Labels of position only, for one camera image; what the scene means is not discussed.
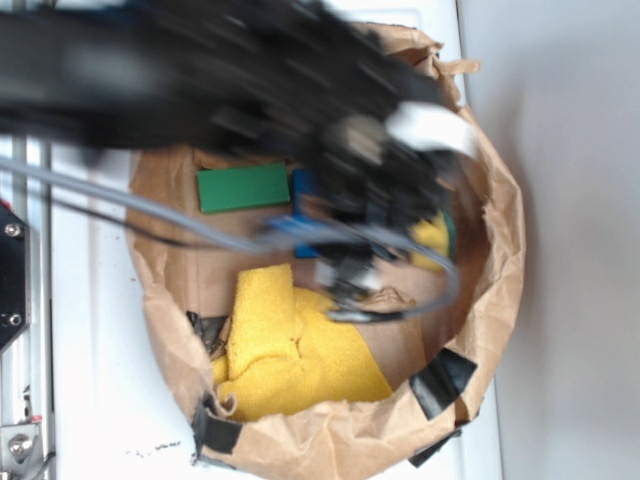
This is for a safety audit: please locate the brown paper bag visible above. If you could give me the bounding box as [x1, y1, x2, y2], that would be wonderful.
[124, 19, 527, 476]

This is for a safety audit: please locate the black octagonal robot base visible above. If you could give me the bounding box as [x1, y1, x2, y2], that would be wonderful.
[0, 200, 28, 354]

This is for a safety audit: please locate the aluminium rail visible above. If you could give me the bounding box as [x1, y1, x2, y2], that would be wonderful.
[1, 136, 56, 479]

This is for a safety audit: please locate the black tape right front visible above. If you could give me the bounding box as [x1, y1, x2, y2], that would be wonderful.
[409, 348, 478, 420]

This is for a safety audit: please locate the blue block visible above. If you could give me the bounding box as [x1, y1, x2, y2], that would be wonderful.
[266, 168, 372, 264]

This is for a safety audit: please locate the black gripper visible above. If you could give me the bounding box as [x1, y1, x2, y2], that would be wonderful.
[305, 101, 478, 320]

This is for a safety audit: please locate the black tape left front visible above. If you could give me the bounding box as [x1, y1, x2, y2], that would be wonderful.
[191, 394, 243, 470]

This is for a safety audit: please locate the yellow cloth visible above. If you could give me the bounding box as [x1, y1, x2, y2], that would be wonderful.
[212, 264, 393, 422]

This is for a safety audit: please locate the green block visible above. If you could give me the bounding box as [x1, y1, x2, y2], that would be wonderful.
[197, 162, 290, 214]

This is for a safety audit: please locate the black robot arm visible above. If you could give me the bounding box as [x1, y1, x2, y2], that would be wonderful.
[1, 1, 477, 324]

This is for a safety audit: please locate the black tape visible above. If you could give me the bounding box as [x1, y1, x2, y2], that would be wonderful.
[409, 348, 478, 420]
[191, 394, 243, 470]

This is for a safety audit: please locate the green yellow sponge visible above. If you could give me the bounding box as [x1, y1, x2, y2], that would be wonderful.
[410, 211, 456, 271]

